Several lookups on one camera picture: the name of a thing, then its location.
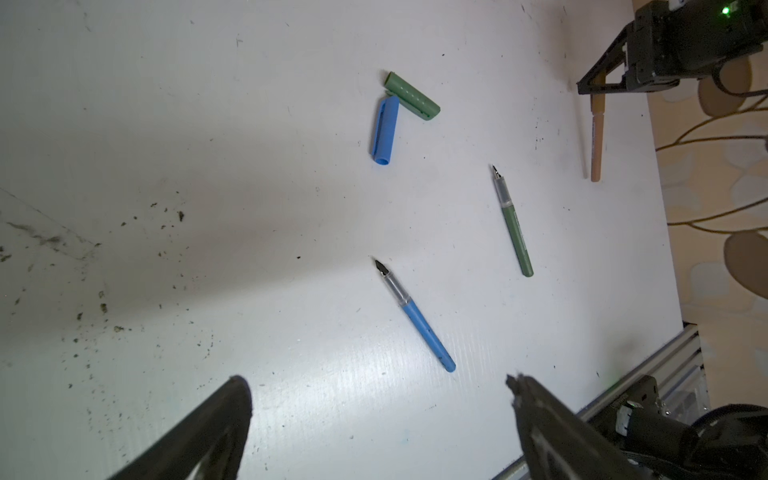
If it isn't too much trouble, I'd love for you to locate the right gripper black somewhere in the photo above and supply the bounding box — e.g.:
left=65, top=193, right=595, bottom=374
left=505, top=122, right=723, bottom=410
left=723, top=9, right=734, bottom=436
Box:
left=577, top=1, right=767, bottom=95

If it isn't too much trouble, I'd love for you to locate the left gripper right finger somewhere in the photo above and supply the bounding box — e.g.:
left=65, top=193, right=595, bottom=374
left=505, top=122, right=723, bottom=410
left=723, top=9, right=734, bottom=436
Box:
left=505, top=373, right=651, bottom=479

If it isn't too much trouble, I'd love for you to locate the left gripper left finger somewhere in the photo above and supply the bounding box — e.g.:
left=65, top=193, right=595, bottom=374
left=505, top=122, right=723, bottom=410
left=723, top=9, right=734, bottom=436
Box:
left=112, top=376, right=252, bottom=479

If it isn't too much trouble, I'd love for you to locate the brown pen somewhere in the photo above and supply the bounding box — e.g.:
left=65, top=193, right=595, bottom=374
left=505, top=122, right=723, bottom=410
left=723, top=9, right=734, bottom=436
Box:
left=590, top=94, right=606, bottom=182

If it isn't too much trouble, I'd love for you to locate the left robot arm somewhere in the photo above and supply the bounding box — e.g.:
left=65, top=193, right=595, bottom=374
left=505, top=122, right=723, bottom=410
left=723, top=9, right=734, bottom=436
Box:
left=114, top=374, right=767, bottom=479

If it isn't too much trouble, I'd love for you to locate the green pen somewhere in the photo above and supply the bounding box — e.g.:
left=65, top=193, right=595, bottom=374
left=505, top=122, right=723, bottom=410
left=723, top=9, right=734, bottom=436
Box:
left=491, top=165, right=534, bottom=278

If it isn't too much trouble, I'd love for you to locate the green pen cap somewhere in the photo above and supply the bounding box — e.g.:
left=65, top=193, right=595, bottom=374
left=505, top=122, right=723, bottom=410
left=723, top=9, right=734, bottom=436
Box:
left=384, top=72, right=441, bottom=121

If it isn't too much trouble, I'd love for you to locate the blue pen cap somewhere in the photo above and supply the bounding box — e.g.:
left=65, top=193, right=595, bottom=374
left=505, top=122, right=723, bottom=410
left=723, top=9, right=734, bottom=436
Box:
left=371, top=96, right=400, bottom=165

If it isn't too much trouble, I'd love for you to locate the blue pen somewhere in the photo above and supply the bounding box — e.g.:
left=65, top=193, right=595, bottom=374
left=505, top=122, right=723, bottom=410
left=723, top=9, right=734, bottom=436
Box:
left=373, top=259, right=456, bottom=373

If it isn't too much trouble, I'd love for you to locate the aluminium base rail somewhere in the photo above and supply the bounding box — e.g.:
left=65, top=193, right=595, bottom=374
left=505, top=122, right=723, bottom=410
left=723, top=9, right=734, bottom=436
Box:
left=498, top=325, right=720, bottom=479

